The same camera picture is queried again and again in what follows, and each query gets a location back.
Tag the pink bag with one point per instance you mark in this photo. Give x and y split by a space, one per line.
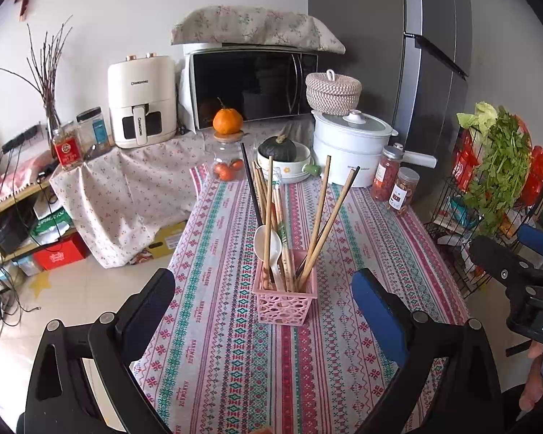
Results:
25 172

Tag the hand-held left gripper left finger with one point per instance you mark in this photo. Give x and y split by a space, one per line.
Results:
149 309

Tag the pale green cabbage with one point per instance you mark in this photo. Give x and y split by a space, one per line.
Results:
477 117

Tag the person's right hand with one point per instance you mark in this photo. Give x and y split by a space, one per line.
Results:
531 384

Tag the clear jar with black lid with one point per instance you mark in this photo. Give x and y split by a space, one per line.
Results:
95 131

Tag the striped patterned tablecloth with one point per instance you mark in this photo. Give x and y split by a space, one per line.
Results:
235 361

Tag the white ceramic dish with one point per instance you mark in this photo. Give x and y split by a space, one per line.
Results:
298 169

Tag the black power strip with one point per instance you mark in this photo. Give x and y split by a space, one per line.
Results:
20 138

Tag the grey refrigerator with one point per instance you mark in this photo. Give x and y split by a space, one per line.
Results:
366 31

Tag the red label spice jar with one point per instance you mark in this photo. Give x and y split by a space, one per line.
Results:
68 149

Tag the pink plastic basket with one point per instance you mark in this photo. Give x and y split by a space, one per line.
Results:
285 305

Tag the dried branches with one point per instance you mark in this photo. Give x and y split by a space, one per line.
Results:
49 68

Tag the light wooden chopstick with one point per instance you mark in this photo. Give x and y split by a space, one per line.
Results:
320 208

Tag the dark green squash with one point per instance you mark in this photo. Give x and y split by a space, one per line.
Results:
276 149

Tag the orange fruit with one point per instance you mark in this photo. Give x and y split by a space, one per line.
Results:
228 120

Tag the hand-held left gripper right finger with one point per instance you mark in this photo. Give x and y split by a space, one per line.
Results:
380 314

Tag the bundle of wooden chopsticks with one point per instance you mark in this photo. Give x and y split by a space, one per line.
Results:
280 221

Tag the cream air fryer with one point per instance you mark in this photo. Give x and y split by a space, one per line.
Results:
140 99

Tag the red plastic bag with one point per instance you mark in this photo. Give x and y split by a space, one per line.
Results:
538 172

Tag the small jar with orange lid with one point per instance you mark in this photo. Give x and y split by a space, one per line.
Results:
402 192

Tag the black chopstick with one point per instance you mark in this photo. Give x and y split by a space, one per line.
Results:
251 185

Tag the small floral tablecloth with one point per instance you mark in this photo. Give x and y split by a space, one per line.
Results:
126 194

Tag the red printed snack package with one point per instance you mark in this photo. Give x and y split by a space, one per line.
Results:
466 158

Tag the tall jar of red contents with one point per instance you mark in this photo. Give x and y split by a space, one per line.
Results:
384 176

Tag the white plastic spoon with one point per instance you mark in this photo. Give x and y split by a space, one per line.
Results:
263 242
277 253

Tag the black microwave oven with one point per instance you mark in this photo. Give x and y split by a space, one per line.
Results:
253 86

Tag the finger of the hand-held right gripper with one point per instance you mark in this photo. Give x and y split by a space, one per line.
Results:
497 260
536 242

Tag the yellow cardboard box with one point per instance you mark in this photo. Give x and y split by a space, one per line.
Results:
167 239

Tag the wooden shelf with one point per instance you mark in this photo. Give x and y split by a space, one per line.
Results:
9 199

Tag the red box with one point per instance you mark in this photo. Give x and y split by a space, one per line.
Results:
59 253

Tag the green and white bag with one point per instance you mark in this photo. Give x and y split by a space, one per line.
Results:
49 225

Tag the green leafy herbs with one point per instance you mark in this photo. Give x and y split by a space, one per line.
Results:
497 176

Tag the white electric cooking pot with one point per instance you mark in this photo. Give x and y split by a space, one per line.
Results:
348 149

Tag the woven lidded basket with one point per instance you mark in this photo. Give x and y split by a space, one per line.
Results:
332 92

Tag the glass jar with wooden lid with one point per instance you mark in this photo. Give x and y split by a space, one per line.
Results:
228 162

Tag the floral microwave cover cloth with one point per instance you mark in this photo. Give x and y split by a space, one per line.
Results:
253 25

